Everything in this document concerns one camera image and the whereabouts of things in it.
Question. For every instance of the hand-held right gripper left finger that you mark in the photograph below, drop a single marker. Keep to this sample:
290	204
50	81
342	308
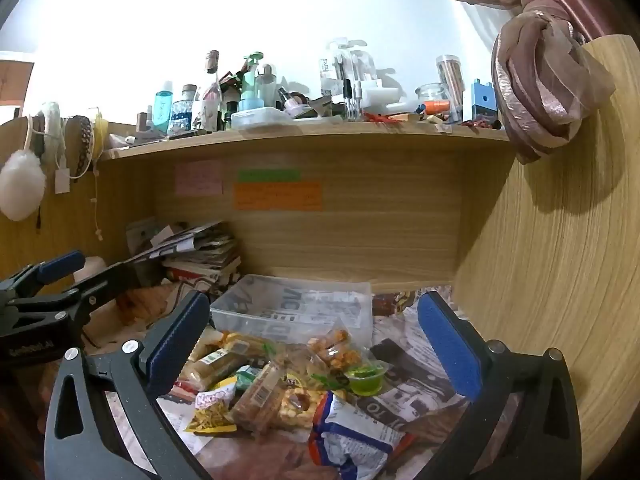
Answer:
182	345

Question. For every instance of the corked clear bottle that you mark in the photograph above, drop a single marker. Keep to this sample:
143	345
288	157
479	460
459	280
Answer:
212	100

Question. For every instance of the white fluffy pompom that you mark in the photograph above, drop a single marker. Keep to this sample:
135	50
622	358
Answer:
17	185

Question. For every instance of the small green packet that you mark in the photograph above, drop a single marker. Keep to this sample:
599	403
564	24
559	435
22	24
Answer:
246	377

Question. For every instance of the clear blister pack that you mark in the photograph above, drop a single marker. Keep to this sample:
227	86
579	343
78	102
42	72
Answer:
345	65

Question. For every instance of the yellow snack packet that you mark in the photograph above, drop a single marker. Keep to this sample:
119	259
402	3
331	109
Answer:
210	412

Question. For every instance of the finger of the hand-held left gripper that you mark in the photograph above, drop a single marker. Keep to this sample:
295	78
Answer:
120	275
62	266

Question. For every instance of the green jelly cup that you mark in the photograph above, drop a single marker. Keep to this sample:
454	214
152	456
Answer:
365	379

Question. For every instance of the blue white snack packet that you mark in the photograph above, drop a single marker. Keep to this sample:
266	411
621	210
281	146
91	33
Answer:
350	435

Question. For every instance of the tan biscuit packet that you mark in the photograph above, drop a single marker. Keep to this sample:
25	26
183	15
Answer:
245	345

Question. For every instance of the metal forks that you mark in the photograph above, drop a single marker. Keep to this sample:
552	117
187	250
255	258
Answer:
352	107

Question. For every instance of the green sticky note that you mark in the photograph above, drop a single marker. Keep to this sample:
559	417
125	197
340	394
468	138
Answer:
269	175

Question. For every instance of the blue box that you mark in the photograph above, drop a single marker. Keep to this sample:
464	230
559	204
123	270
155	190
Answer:
482	105

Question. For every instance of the clear bottle silver cap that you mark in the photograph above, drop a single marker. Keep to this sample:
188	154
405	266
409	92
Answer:
267	87

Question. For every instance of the orange sticky note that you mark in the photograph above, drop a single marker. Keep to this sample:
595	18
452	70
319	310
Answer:
277	196

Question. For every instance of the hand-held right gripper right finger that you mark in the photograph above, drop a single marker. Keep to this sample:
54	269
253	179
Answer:
445	345

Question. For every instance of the tall clear canister of sticks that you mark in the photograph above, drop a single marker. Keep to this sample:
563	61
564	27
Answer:
450	80

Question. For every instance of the red white packet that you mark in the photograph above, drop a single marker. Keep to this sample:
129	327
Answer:
185	391

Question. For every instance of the jar of blue beads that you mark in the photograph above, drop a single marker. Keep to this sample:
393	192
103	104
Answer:
181	116

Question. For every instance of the blue liquid bottle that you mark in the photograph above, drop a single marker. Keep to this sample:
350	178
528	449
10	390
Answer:
162	110

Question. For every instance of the pink sticky note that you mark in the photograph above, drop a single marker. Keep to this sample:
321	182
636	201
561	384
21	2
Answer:
198	178

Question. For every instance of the clear plastic container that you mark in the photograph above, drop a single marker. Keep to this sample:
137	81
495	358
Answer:
300	300

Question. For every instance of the green pump bottle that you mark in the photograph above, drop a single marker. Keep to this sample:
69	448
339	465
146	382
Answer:
250	90

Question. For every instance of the tied pink curtain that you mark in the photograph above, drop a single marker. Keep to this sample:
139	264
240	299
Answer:
540	85

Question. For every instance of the glass jar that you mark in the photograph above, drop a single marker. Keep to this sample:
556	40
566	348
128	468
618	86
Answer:
432	94

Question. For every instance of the orange tube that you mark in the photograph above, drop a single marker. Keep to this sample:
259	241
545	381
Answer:
437	106

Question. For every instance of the white price tag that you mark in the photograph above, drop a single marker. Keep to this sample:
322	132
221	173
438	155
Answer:
61	181

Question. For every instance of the clear lidded plastic box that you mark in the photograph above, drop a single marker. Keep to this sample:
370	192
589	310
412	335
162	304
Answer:
260	119

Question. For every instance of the clear bag of orange snacks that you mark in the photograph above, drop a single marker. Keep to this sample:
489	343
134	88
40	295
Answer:
335	352

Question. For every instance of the newspaper sheet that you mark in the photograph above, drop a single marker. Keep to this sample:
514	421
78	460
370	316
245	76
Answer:
415	400

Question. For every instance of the stack of magazines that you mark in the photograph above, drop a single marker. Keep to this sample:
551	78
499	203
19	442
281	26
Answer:
200	255

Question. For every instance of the brown cracker packet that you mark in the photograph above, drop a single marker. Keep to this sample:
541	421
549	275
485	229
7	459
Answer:
255	400

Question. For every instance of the white box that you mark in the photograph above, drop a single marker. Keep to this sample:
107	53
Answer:
380	96

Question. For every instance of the brown beaded hairband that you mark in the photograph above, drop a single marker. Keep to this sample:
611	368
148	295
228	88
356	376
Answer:
86	140

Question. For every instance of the white fluffy hairband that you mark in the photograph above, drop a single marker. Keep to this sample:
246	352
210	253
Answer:
50	120

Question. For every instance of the wooden shelf board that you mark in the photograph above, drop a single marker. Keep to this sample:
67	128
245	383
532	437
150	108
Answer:
300	140

